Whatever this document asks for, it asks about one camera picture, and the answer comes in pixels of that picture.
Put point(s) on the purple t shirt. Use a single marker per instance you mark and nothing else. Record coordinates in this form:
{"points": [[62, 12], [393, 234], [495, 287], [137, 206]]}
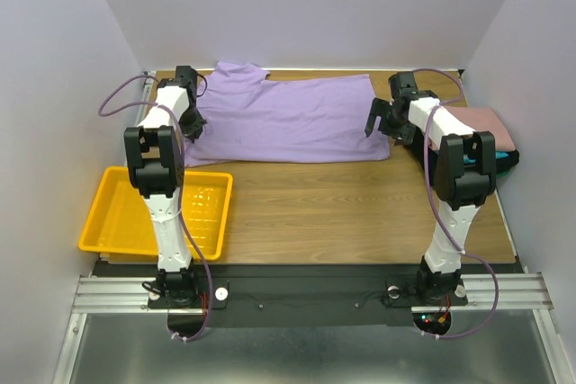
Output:
{"points": [[253, 118]]}

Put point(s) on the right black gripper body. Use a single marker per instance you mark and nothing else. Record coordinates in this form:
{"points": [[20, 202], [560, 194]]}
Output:
{"points": [[382, 117]]}

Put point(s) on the black folded t shirt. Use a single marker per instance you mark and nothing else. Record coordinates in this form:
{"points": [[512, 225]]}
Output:
{"points": [[416, 148]]}

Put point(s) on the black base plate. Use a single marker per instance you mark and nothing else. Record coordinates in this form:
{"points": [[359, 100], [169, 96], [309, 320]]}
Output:
{"points": [[271, 295]]}

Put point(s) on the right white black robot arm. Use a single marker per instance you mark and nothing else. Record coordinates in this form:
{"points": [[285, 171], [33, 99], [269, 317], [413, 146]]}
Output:
{"points": [[463, 177]]}

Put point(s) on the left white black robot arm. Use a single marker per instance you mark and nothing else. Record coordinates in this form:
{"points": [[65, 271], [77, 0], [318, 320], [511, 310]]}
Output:
{"points": [[156, 168]]}

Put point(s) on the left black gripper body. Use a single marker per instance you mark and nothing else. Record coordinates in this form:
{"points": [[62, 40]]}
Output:
{"points": [[192, 122]]}

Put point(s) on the yellow plastic tray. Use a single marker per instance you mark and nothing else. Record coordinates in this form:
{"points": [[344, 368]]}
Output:
{"points": [[118, 223]]}

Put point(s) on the pink folded t shirt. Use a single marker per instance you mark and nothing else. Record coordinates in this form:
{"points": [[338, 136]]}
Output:
{"points": [[485, 119]]}

